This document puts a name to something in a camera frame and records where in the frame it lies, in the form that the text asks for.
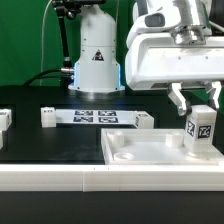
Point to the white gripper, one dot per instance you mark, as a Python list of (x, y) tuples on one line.
[(154, 59)]

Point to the white square tabletop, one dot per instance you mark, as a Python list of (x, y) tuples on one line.
[(152, 147)]

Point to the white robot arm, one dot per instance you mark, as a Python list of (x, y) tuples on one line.
[(97, 71)]

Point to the white sheet with tags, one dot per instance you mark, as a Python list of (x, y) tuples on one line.
[(111, 117)]

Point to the white L-shaped fence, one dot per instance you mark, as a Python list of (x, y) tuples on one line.
[(90, 178)]

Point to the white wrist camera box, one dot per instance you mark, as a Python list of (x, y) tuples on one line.
[(150, 23)]

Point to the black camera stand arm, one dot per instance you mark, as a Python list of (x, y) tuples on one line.
[(69, 9)]

